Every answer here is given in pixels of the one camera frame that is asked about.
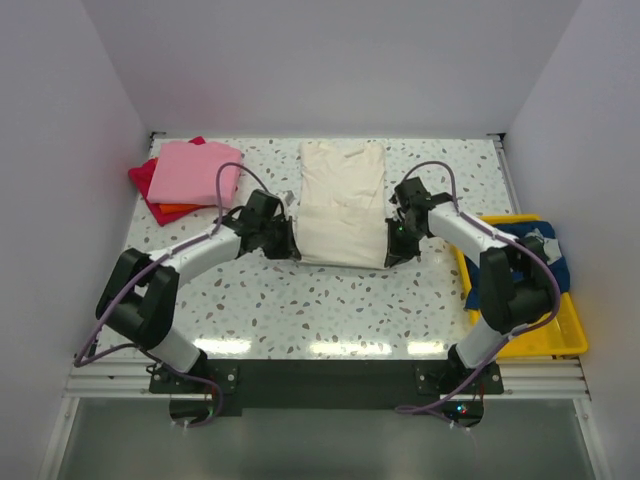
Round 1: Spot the pink folded t shirt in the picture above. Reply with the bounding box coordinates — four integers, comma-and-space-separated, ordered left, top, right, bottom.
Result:
147, 141, 242, 208

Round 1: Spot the cream t shirt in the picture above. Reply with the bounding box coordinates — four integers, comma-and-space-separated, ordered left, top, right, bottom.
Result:
294, 141, 388, 269

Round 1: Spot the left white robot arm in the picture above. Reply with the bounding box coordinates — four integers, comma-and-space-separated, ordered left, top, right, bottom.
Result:
96, 190, 300, 392

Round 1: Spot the orange folded t shirt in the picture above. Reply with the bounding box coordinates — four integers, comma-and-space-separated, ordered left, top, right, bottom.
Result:
158, 204, 207, 215

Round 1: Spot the navy blue t shirt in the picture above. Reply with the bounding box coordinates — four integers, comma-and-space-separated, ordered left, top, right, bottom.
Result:
464, 221, 571, 311

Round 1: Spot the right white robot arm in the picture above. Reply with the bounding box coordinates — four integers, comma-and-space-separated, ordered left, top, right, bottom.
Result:
385, 177, 562, 393

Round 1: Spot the aluminium frame rail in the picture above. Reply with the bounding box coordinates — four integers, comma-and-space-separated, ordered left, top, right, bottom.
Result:
38, 134, 610, 479

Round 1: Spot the red folded t shirt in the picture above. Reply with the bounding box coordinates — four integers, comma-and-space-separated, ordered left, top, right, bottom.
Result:
127, 135, 208, 199

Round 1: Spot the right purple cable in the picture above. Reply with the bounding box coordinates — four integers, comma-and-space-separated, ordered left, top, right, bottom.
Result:
394, 160, 562, 418

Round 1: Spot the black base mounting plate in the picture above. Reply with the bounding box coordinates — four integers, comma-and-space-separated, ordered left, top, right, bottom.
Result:
147, 357, 501, 419

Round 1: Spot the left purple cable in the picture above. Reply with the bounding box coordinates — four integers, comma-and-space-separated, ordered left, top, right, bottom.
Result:
72, 161, 266, 429

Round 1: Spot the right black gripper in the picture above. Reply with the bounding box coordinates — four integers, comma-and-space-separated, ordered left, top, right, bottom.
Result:
386, 216, 427, 268

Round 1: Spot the purple cable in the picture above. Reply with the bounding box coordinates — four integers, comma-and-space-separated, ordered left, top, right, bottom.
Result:
72, 161, 266, 429
394, 160, 562, 418

